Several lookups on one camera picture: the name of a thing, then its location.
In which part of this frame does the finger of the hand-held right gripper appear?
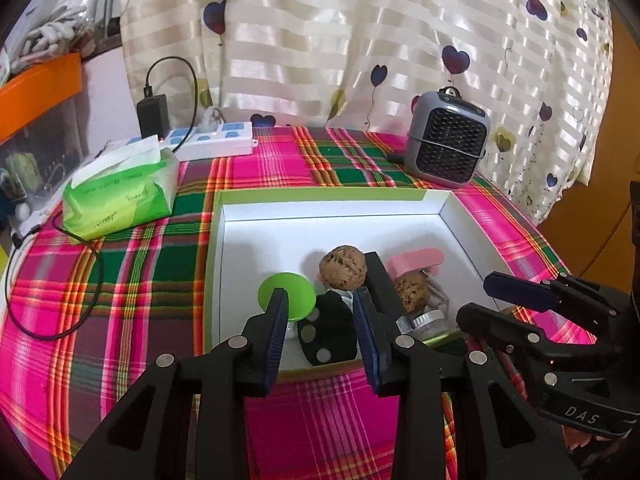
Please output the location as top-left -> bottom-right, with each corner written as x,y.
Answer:
455,301 -> 622,377
483,270 -> 627,334

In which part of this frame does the clear plastic storage bin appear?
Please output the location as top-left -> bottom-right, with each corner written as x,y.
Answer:
0,95 -> 88,211

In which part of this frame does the brown wooden panel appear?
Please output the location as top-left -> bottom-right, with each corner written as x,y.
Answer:
537,10 -> 640,291

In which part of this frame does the orange-lidded clear container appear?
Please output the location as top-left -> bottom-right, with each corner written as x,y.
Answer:
0,52 -> 83,141

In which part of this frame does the cream striped heart curtain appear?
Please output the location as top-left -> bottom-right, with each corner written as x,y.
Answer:
120,0 -> 616,226

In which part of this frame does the white clear plastic dispenser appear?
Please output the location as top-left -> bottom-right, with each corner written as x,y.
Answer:
397,310 -> 447,343

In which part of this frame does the green tissue pack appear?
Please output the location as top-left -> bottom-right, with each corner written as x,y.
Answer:
62,136 -> 180,242

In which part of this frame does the grey mini heater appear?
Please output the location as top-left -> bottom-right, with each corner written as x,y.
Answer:
404,87 -> 492,190

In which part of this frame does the brown walnut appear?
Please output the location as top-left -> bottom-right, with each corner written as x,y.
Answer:
319,245 -> 367,292
394,271 -> 432,314

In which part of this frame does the thin black cable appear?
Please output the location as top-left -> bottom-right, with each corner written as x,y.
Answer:
6,210 -> 105,342

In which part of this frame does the green-capped white bottle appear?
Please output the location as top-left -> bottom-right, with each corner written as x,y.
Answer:
257,271 -> 321,343

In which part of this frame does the pink green plaid tablecloth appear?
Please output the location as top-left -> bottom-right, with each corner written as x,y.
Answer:
0,125 -> 571,480

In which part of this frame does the white cord bundle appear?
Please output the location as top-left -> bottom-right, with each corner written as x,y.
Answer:
10,0 -> 123,68

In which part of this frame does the black rectangular device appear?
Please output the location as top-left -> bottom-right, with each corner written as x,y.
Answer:
364,251 -> 416,333

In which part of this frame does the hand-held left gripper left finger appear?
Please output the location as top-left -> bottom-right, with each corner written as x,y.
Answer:
60,288 -> 291,480

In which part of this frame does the green white packet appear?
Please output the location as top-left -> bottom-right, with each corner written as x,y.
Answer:
4,152 -> 42,193

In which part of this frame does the black power adapter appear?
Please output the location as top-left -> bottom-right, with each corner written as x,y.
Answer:
136,95 -> 171,139

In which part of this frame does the pink folding plastic gadget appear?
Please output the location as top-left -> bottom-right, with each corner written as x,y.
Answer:
389,248 -> 445,279

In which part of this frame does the black charger cable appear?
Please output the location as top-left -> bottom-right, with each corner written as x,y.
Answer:
143,56 -> 199,128

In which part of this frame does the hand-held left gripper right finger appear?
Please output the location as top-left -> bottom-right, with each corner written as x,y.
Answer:
351,287 -> 582,480

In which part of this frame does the person's right hand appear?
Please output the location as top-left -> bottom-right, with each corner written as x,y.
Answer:
564,427 -> 608,461

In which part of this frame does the oval black white device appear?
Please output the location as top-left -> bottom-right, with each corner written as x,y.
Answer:
298,287 -> 358,367

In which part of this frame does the white blue power strip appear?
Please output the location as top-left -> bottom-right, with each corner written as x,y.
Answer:
160,121 -> 258,162

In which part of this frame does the green and white cardboard box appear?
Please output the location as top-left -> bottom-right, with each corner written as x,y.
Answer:
202,186 -> 518,380

